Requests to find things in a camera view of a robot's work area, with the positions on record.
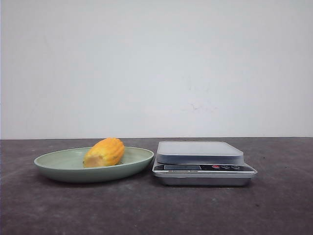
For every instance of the yellow corn cob piece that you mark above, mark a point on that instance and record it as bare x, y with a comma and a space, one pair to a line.
106, 152

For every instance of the silver digital kitchen scale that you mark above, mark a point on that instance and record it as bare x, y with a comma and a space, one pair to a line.
201, 163

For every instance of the green shallow plate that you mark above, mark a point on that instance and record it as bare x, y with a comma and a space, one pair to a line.
70, 166

